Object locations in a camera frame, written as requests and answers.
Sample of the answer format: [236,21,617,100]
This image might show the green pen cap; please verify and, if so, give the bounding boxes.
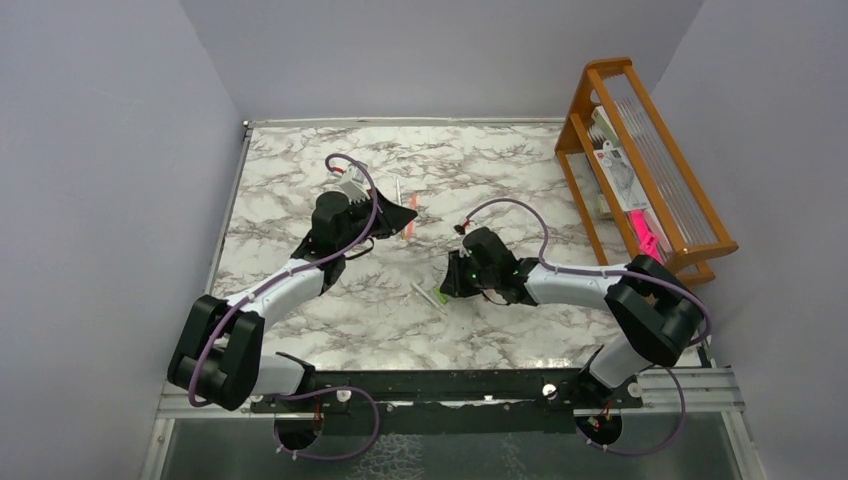
[433,289,449,305]

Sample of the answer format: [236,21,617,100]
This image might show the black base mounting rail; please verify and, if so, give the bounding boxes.
[250,368,643,436]

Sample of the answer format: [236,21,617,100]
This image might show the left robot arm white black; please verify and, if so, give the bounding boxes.
[167,191,417,411]

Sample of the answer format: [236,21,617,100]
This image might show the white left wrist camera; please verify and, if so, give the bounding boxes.
[337,167,370,203]

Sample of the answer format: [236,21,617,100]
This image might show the pink item in rack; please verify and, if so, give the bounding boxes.
[628,210,663,263]

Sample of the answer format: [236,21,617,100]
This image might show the orange wooden rack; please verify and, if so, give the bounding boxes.
[554,57,738,288]

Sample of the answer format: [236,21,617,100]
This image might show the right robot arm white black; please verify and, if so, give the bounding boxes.
[439,227,706,407]

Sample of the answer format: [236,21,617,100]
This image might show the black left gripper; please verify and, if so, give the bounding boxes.
[337,187,417,253]

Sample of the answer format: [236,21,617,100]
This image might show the white green marker pen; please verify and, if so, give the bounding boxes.
[410,282,447,315]

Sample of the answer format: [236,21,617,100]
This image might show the white booklet in rack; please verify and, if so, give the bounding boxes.
[588,106,651,212]

